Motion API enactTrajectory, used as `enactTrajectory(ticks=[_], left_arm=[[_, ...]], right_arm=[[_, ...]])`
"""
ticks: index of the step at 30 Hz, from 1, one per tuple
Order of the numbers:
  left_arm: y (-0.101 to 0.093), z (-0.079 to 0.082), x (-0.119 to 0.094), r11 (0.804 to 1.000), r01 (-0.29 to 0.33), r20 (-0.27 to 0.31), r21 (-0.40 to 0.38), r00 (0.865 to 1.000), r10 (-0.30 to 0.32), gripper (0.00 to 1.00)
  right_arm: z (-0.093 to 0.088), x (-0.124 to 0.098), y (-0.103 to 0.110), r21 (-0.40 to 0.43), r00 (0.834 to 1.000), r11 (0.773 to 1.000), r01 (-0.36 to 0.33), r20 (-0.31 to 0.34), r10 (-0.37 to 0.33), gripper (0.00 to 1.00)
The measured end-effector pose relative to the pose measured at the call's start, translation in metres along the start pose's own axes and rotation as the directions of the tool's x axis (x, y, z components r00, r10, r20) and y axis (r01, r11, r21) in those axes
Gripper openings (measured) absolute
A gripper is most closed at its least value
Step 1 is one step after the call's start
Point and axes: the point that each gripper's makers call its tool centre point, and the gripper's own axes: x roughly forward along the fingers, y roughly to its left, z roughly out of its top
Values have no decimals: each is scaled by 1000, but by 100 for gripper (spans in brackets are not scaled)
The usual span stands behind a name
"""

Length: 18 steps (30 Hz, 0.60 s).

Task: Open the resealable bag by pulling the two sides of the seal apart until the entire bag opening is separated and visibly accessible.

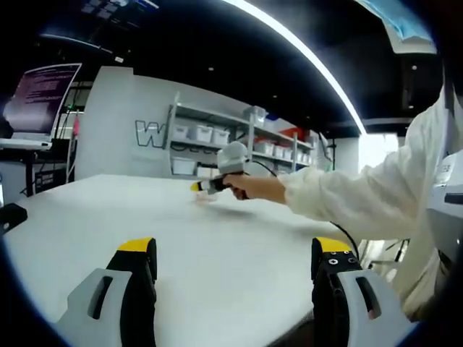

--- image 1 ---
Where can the orange box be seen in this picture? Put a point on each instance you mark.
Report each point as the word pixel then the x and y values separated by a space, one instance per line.
pixel 291 131

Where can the black printed board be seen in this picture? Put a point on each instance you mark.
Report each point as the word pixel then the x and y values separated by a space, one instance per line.
pixel 54 180

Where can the person in white coat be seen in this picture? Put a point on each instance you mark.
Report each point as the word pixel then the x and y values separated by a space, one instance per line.
pixel 419 282

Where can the black computer case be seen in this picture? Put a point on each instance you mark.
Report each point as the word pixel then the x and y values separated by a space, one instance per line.
pixel 61 150

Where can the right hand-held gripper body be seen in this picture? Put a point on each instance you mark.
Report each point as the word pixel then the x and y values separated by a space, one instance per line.
pixel 233 157

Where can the person's right hand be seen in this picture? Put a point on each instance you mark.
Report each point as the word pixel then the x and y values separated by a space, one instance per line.
pixel 260 188

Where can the black block object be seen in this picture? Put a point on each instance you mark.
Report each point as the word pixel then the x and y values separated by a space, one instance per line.
pixel 12 215

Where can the grey metal shelf unit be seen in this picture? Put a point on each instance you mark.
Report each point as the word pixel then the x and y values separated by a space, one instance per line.
pixel 213 116

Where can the clear resealable bag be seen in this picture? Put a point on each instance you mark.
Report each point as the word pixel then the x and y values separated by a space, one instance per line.
pixel 206 197

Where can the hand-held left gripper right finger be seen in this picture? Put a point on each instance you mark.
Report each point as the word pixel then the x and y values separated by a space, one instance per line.
pixel 331 296

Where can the standing desk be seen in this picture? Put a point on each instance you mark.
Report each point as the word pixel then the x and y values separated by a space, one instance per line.
pixel 25 145

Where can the row of white storage bins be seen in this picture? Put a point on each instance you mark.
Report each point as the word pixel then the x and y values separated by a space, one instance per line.
pixel 200 132

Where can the long ceiling light strip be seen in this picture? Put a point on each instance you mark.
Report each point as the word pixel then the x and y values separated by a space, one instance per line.
pixel 307 50

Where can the pink hanging object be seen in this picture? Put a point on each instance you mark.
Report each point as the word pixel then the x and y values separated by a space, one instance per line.
pixel 76 124

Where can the white chest device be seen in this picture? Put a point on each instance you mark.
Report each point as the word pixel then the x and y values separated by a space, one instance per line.
pixel 448 195

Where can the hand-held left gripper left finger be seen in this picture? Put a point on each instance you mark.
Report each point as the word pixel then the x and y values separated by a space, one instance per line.
pixel 135 289

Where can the purple screen monitor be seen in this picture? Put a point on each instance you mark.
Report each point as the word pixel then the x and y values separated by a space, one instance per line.
pixel 40 97

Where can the blue face mask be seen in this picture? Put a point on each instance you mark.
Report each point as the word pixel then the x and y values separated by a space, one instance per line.
pixel 405 25

